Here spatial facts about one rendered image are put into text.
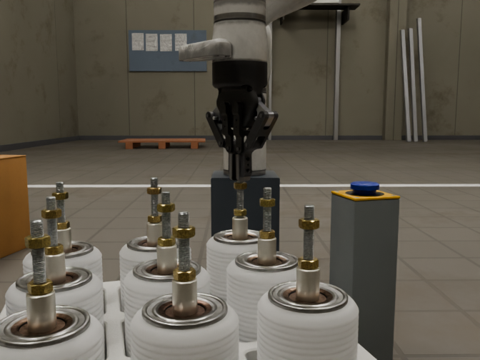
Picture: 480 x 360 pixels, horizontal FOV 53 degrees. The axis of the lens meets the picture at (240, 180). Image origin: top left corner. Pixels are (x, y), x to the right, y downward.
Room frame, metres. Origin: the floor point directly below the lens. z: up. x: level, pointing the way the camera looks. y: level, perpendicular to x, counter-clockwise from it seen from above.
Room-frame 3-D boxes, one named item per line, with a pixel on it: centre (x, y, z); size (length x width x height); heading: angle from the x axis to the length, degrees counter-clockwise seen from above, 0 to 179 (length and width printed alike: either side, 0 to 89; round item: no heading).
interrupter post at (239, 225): (0.67, 0.00, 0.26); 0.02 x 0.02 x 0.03
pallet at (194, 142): (6.78, 1.06, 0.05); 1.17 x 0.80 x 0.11; 92
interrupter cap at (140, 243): (0.64, 0.11, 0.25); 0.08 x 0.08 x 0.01
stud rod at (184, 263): (0.41, 0.05, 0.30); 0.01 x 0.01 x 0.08
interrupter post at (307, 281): (0.44, -0.06, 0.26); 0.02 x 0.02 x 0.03
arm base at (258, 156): (1.04, -0.01, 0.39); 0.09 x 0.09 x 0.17; 1
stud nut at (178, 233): (0.41, 0.05, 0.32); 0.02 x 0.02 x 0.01; 3
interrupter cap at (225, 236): (0.67, 0.00, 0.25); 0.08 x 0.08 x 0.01
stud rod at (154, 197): (0.64, 0.11, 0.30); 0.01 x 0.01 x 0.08
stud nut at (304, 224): (0.44, -0.06, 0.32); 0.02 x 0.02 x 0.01; 71
